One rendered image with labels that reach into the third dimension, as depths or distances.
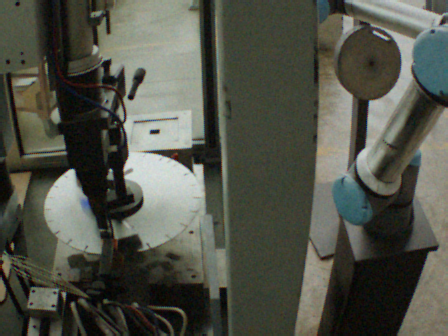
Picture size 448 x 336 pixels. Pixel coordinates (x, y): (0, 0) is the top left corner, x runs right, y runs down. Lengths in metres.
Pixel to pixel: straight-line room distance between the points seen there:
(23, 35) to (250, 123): 0.48
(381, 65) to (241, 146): 1.90
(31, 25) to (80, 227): 0.49
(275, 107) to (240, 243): 0.07
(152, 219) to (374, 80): 1.32
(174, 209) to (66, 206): 0.23
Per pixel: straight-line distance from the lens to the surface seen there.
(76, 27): 0.72
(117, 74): 0.84
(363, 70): 2.08
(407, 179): 1.19
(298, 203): 0.25
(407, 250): 1.27
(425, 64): 0.85
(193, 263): 1.06
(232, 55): 0.21
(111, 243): 0.92
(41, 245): 1.32
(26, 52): 0.67
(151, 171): 1.14
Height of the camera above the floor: 1.58
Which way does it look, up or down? 34 degrees down
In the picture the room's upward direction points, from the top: 2 degrees counter-clockwise
